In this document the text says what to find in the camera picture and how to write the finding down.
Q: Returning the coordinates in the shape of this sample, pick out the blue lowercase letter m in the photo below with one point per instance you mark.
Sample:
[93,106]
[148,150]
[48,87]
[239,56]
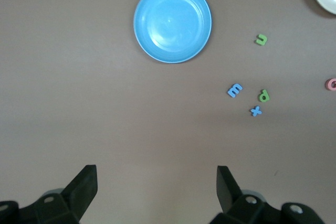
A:
[234,90]

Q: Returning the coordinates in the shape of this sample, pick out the blue plate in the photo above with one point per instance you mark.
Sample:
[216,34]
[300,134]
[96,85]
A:
[172,22]

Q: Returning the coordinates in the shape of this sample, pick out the green lowercase letter p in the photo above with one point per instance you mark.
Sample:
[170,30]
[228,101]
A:
[263,97]

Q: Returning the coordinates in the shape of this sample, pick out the green lowercase letter u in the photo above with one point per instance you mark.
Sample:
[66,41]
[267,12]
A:
[260,41]

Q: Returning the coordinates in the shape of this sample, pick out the brown table cover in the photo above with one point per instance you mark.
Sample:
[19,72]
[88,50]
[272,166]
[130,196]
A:
[78,103]

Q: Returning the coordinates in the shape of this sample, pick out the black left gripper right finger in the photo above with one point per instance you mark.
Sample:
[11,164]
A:
[231,195]

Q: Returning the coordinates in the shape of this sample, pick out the red uppercase letter Q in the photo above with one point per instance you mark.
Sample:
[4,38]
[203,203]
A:
[328,84]

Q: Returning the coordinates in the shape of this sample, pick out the blue lowercase letter x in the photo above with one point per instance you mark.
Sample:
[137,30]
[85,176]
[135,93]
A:
[255,111]

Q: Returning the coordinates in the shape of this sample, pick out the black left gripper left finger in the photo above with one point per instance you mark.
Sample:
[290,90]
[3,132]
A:
[76,195]

